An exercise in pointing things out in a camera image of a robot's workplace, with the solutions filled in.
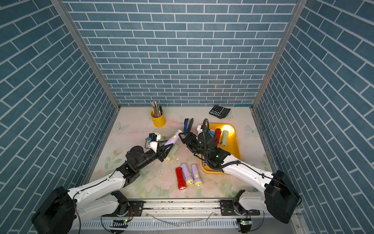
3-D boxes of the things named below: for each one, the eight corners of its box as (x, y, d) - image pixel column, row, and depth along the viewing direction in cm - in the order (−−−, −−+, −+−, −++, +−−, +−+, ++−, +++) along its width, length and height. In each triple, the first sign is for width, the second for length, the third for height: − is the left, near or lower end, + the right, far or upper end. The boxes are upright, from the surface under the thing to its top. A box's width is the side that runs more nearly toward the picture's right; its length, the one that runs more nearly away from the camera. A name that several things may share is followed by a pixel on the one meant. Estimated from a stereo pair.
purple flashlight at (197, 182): (195, 187, 82) (195, 186, 79) (189, 167, 90) (189, 165, 87) (202, 185, 83) (202, 183, 80) (195, 165, 90) (195, 163, 88)
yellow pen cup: (152, 128, 109) (149, 119, 101) (154, 120, 114) (151, 110, 106) (164, 128, 109) (162, 119, 101) (166, 120, 114) (164, 110, 106)
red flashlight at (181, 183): (179, 190, 81) (178, 189, 79) (174, 170, 88) (174, 168, 86) (186, 188, 82) (186, 186, 80) (181, 168, 89) (181, 166, 87)
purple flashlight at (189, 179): (187, 186, 82) (187, 184, 80) (179, 166, 90) (179, 164, 88) (194, 183, 83) (194, 181, 81) (186, 163, 91) (186, 161, 89)
